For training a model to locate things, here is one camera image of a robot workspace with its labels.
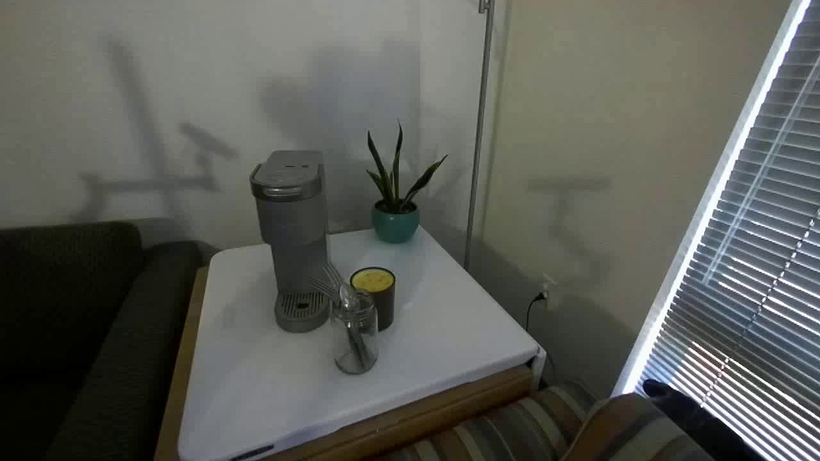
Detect clear glass jar with utensils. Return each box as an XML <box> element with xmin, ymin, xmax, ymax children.
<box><xmin>331</xmin><ymin>278</ymin><xmax>381</xmax><ymax>376</ymax></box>

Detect thin metal lamp pole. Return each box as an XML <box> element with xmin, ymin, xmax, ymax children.
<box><xmin>462</xmin><ymin>0</ymin><xmax>501</xmax><ymax>270</ymax></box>

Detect dark candle jar yellow wax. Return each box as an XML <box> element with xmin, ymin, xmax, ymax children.
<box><xmin>349</xmin><ymin>263</ymin><xmax>401</xmax><ymax>332</ymax></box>

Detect grey pod coffee maker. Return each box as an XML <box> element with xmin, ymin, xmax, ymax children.
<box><xmin>249</xmin><ymin>147</ymin><xmax>343</xmax><ymax>332</ymax></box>

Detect striped fabric armchair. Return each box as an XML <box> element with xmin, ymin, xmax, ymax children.
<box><xmin>374</xmin><ymin>382</ymin><xmax>716</xmax><ymax>461</ymax></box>

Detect white window blinds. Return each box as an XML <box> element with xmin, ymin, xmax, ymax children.
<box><xmin>613</xmin><ymin>0</ymin><xmax>820</xmax><ymax>461</ymax></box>

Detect white plastic board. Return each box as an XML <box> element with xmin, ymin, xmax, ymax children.
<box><xmin>174</xmin><ymin>225</ymin><xmax>548</xmax><ymax>461</ymax></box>

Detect black cloth on armchair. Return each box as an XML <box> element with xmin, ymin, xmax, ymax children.
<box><xmin>640</xmin><ymin>376</ymin><xmax>767</xmax><ymax>461</ymax></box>

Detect snake plant in teal pot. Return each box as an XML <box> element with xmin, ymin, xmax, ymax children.
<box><xmin>363</xmin><ymin>122</ymin><xmax>451</xmax><ymax>245</ymax></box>

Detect wooden side table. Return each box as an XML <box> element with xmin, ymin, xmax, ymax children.
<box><xmin>151</xmin><ymin>263</ymin><xmax>538</xmax><ymax>461</ymax></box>

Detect black power cord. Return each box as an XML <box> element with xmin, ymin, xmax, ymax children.
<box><xmin>522</xmin><ymin>289</ymin><xmax>548</xmax><ymax>332</ymax></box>

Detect dark grey sofa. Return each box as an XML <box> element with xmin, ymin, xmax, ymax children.
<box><xmin>0</xmin><ymin>219</ymin><xmax>221</xmax><ymax>461</ymax></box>

